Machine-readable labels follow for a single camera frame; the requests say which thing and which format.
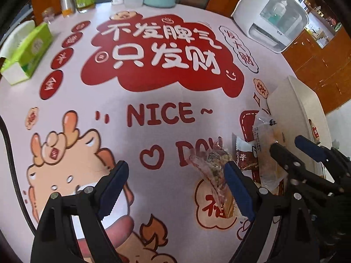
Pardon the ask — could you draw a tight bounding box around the orange cake snack pack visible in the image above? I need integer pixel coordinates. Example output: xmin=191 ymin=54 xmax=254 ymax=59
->
xmin=252 ymin=112 xmax=287 ymax=194

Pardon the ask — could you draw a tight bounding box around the brown chocolate snack packet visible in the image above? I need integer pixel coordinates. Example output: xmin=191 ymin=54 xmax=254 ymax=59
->
xmin=231 ymin=134 xmax=258 ymax=171

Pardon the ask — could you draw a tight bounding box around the dark seaweed snack pack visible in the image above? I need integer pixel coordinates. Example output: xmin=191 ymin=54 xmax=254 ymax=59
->
xmin=186 ymin=137 xmax=235 ymax=219

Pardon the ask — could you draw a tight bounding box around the operator left hand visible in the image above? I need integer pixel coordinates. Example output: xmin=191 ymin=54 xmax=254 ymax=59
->
xmin=78 ymin=215 xmax=134 ymax=258

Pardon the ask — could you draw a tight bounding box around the white plastic storage bin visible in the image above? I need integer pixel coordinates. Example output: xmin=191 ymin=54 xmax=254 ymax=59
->
xmin=266 ymin=75 xmax=333 ymax=154

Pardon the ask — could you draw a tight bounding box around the white cosmetic organizer box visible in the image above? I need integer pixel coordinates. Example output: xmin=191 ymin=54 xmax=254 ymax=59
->
xmin=231 ymin=0 xmax=309 ymax=53

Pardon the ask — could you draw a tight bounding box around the green tissue box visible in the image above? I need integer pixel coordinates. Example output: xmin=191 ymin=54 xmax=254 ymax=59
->
xmin=1 ymin=20 xmax=53 ymax=85

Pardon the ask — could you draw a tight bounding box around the small glass jar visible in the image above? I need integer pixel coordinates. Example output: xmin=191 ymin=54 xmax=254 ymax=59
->
xmin=42 ymin=7 xmax=55 ymax=24

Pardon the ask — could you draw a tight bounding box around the wooden wall cabinet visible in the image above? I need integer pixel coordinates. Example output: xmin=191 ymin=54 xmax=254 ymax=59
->
xmin=282 ymin=0 xmax=351 ymax=114

